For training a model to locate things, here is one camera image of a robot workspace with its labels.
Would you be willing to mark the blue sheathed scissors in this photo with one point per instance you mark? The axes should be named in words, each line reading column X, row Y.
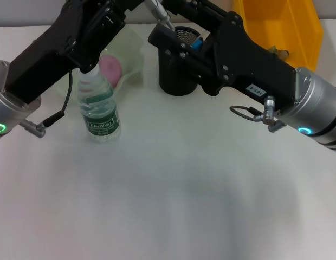
column 197, row 44

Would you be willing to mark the yellow plastic bin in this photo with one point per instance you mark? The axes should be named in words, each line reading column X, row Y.
column 287, row 24

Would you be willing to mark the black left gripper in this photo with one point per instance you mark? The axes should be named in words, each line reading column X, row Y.
column 43, row 57

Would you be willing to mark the silver ballpoint pen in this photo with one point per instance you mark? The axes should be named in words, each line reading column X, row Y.
column 160, row 13

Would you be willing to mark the pink toy peach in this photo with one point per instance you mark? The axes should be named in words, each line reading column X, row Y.
column 111, row 69

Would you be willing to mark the clear green-label water bottle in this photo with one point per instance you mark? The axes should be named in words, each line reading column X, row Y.
column 100, row 116

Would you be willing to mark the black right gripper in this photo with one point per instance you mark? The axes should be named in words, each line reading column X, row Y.
column 252, row 67

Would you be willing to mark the green plastic wrapper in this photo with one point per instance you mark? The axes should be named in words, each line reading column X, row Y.
column 280, row 52

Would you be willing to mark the green glass fruit plate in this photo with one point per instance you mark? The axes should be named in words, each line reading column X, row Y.
column 132, row 54

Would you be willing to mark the black mesh pen holder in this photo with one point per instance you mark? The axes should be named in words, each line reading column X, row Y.
column 176, row 84

